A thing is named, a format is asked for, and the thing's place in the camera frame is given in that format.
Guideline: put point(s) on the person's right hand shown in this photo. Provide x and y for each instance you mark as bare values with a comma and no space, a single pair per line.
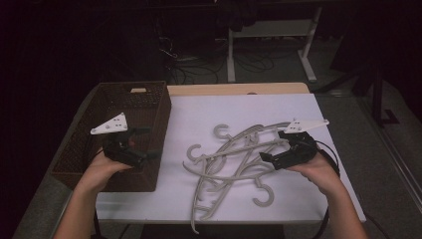
318,176

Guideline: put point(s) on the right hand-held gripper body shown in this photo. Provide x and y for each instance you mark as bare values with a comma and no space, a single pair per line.
303,149

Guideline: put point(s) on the grey plastic clothes hanger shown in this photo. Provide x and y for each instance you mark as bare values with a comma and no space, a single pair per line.
193,148
241,132
212,212
269,199

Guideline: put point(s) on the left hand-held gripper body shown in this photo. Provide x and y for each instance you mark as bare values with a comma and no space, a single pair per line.
121,149

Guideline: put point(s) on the brown woven basket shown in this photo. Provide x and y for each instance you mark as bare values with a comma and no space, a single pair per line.
146,109

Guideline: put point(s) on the person's left hand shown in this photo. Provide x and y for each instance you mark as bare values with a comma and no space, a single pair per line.
99,172

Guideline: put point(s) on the white metal desk frame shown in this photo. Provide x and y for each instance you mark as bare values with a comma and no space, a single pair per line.
272,31

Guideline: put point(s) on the black metal stand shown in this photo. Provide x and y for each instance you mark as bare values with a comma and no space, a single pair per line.
378,99

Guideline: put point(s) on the white table mat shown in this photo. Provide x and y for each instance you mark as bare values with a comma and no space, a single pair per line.
232,109

